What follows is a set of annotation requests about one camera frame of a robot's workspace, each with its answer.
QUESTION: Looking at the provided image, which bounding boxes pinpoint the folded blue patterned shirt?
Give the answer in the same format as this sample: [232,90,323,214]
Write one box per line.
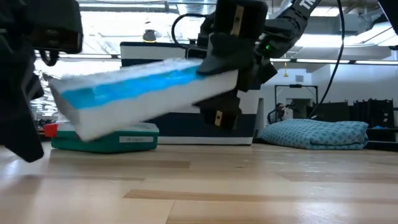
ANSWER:
[259,118,370,151]

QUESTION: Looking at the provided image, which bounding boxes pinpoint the black storage racks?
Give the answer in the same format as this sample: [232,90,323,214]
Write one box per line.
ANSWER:
[310,98,398,152]

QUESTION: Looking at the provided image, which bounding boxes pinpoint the navy white striped fabric bin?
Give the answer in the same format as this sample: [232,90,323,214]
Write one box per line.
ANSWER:
[119,41,262,146]

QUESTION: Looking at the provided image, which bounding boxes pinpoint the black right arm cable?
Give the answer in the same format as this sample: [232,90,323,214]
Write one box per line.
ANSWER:
[307,0,346,119]

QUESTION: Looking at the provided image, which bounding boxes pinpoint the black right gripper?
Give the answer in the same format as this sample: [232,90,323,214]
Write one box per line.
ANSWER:
[194,0,279,131]

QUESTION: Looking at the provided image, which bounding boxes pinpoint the black metal frame stand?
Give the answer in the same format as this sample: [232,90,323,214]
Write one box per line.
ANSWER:
[274,83,319,123]

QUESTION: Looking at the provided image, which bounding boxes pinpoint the person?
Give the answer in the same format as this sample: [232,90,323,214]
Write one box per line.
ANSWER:
[266,102,289,125]

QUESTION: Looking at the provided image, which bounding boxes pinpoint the teal first aid kit box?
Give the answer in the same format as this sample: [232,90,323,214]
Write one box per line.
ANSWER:
[44,121,160,154]

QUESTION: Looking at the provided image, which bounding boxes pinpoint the black dome fixture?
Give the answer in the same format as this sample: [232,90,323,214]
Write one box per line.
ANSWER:
[142,29,157,44]

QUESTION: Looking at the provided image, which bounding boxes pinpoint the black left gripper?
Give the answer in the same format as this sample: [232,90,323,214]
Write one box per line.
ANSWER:
[18,0,84,101]

